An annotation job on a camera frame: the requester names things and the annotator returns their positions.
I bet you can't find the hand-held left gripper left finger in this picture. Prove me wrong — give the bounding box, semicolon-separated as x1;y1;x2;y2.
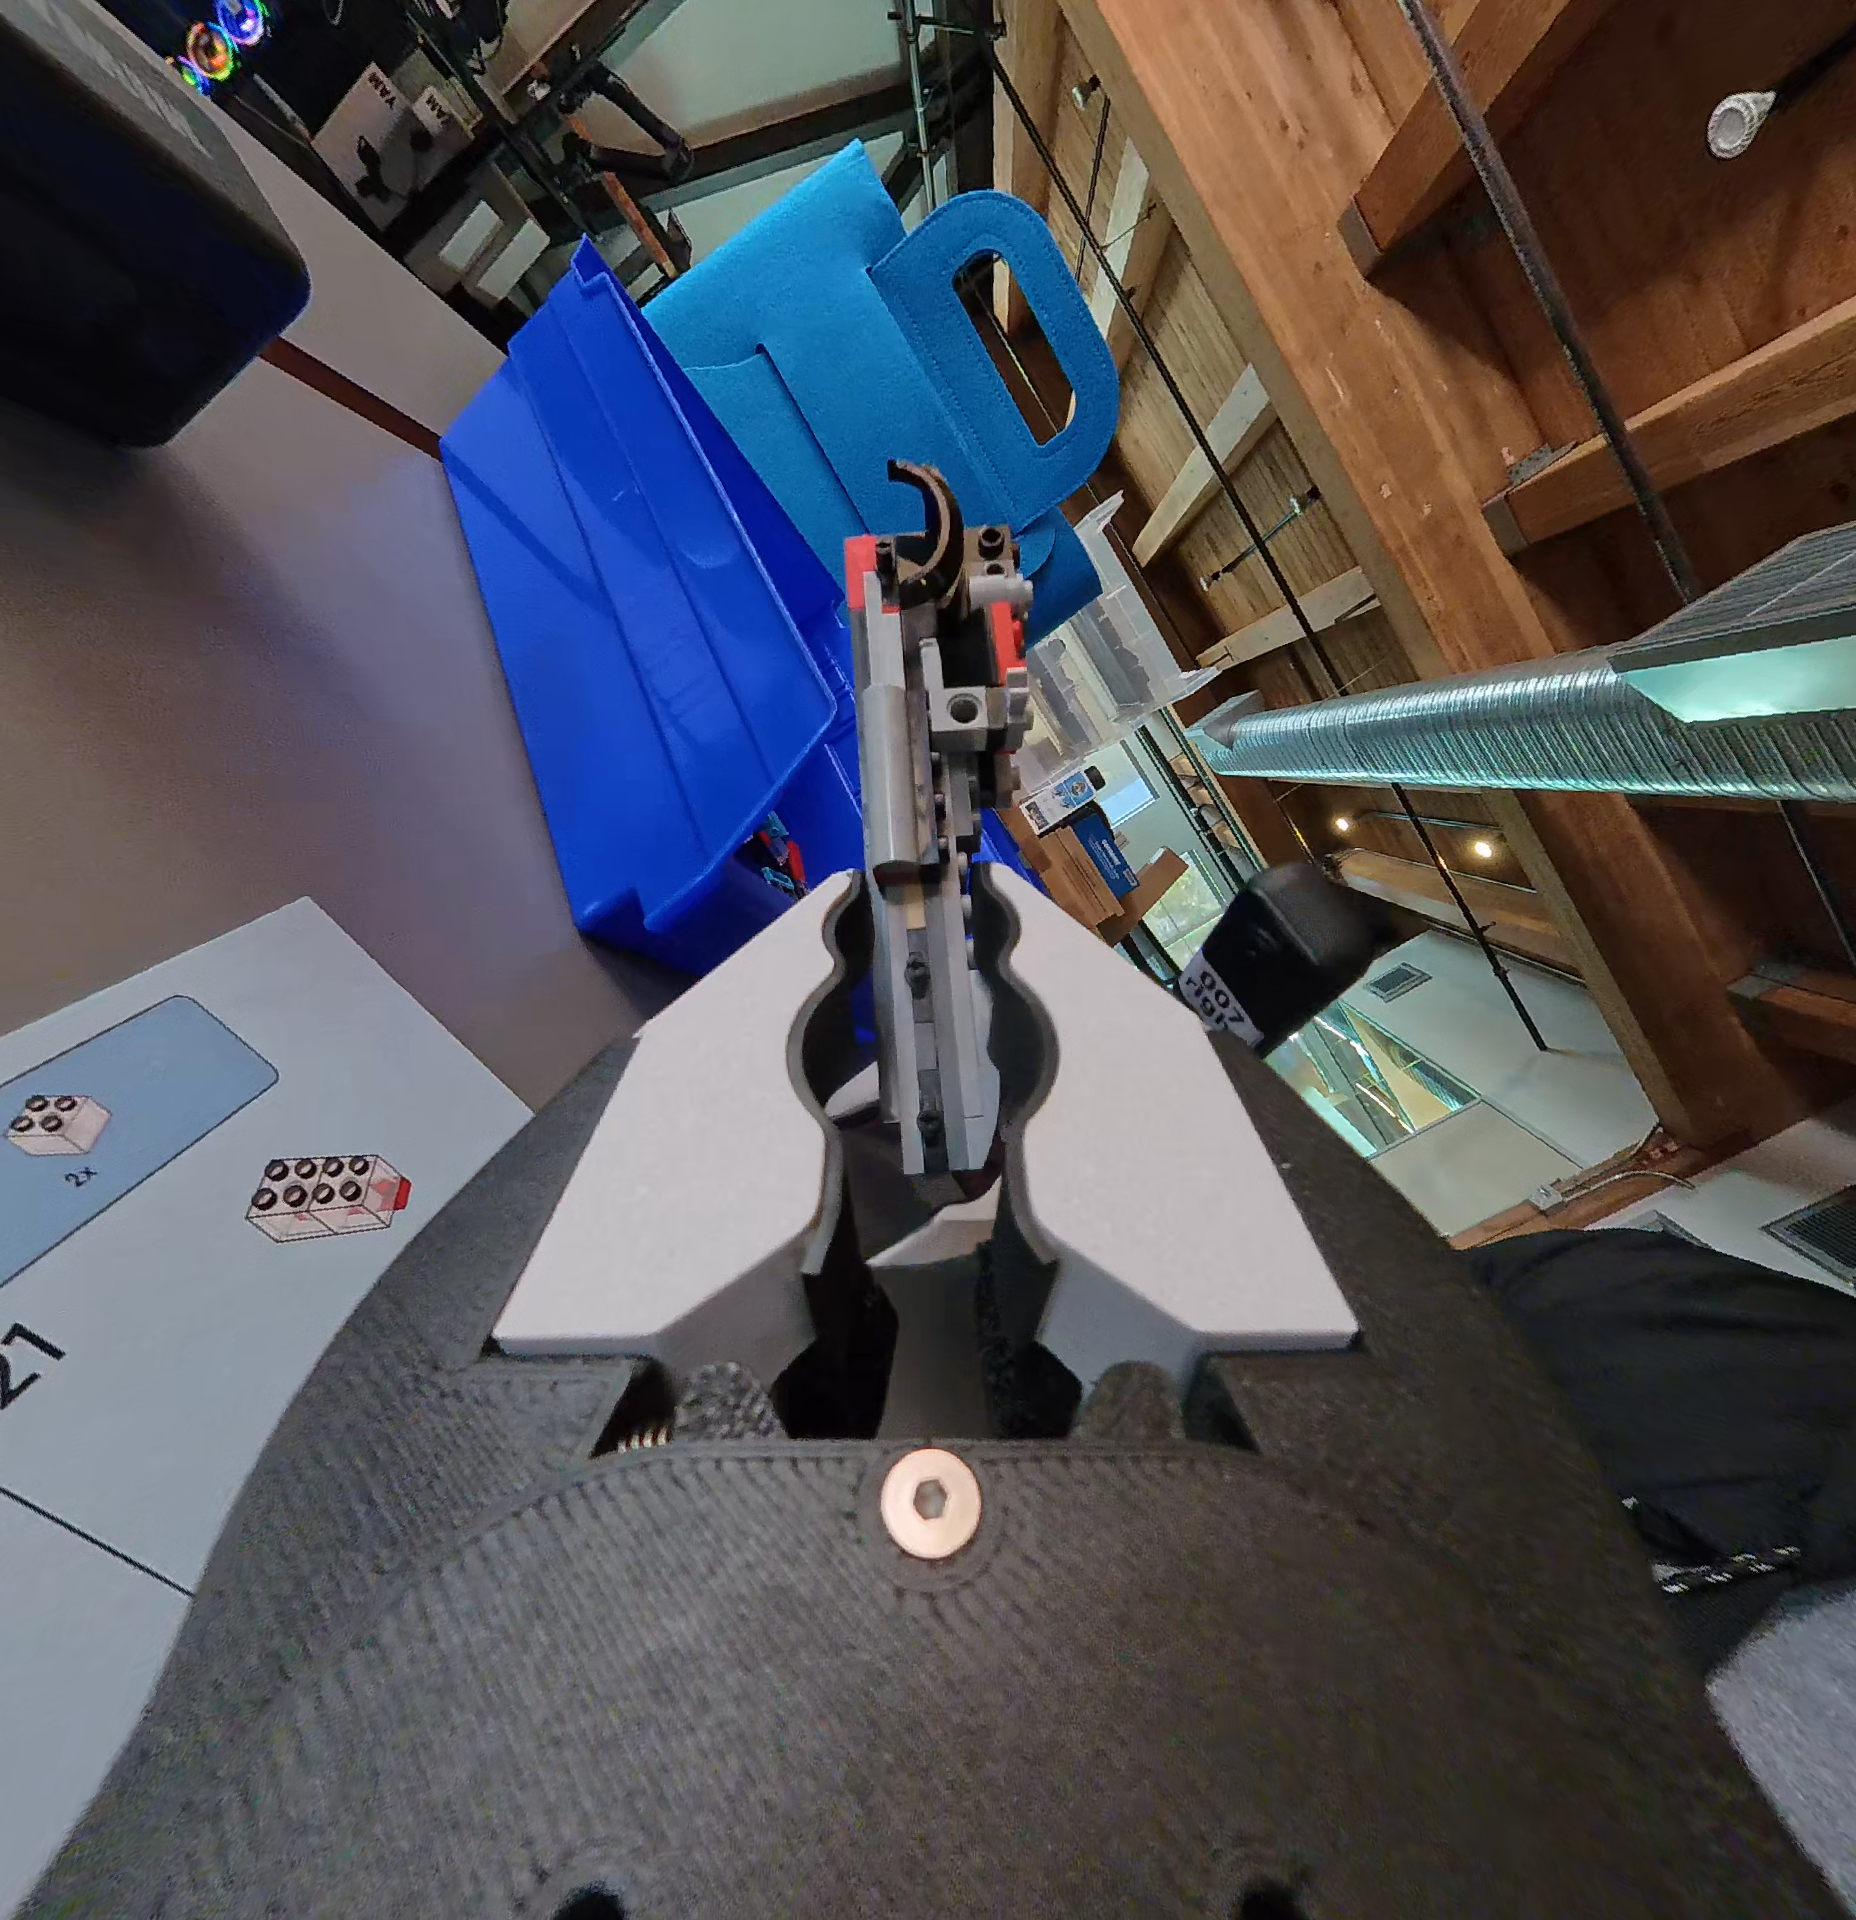
491;873;873;1374

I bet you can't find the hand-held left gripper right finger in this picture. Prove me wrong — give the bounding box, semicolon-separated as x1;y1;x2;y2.
989;875;1365;1379

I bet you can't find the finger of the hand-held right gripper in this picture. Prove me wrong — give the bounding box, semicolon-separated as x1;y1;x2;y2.
864;1194;1006;1438

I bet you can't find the grey toy brick vehicle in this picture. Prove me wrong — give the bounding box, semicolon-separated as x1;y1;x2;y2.
843;457;1039;1202

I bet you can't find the blue product box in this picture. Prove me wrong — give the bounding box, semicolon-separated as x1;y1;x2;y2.
1018;764;1159;906

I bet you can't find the clear plastic drawer stack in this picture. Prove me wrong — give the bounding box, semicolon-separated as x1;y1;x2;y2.
1018;495;1264;752

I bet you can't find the printed instruction sheet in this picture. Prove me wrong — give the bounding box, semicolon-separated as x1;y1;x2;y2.
0;897;533;1920

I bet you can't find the blue felt bag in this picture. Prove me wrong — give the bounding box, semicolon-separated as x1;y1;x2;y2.
644;140;1123;601

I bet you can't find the person's grey hoodie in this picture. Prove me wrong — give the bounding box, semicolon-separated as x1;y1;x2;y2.
1708;1576;1856;1920

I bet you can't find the black digital timer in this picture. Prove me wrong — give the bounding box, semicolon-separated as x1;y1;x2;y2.
0;0;311;448

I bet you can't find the rainbow-lit computer case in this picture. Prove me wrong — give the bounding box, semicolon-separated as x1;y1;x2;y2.
174;0;275;95

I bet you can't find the silver air duct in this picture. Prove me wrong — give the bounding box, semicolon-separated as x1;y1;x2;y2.
1191;511;1856;807

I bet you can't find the black white drawstring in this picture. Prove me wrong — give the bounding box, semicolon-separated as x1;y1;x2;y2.
1649;1544;1811;1597

